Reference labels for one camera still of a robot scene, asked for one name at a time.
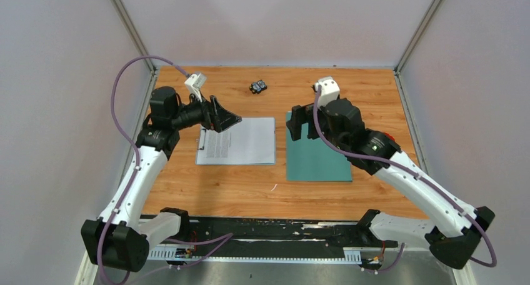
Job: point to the aluminium frame rail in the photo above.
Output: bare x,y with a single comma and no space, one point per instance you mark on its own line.
118,245

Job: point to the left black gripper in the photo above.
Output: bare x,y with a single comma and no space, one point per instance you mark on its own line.
221,119

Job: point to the small red object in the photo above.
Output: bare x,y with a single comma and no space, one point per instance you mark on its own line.
389,136

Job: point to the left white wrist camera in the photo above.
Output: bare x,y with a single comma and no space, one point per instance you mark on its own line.
194,83

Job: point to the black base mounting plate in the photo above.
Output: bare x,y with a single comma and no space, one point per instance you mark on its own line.
246,238

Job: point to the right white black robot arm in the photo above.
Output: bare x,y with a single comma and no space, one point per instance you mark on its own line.
452,230

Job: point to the light blue clipboard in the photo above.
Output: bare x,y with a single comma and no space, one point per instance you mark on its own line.
203,150

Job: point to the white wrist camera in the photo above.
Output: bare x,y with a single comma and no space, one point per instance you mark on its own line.
330,90
194,83

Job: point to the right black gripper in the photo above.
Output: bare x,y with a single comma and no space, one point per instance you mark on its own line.
299,115

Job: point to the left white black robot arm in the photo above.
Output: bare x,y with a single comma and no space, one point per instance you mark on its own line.
140,179

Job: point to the green file folder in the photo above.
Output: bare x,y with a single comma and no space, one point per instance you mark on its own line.
310,160

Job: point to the paper sheet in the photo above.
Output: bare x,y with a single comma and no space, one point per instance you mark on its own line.
240,142

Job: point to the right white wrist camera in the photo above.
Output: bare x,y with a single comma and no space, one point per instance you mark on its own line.
330,90

